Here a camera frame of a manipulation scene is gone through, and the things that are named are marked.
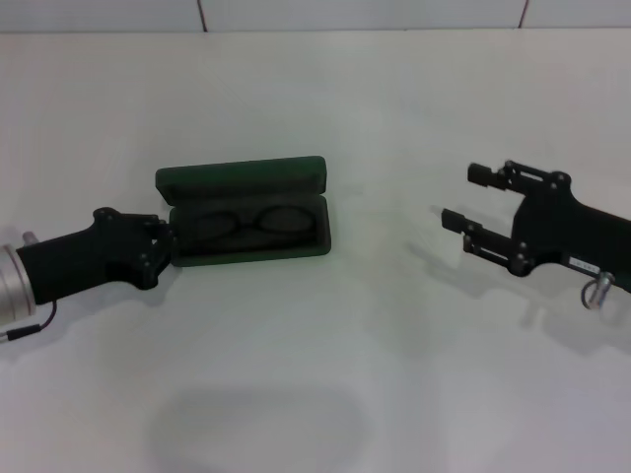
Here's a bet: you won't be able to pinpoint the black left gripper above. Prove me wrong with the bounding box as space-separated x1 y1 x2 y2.
16 206 177 305

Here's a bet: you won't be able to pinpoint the green glasses case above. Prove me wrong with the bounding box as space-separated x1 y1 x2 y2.
155 155 331 269

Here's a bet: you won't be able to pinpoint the black glasses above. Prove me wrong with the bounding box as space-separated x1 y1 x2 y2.
189 204 319 252

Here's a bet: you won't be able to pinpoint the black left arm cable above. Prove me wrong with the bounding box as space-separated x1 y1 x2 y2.
0 301 58 344

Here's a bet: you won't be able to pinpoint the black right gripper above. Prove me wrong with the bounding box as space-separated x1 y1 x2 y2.
441 158 631 296

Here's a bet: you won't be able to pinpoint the silver right gripper connector stub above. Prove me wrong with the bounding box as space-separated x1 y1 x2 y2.
589 271 615 310

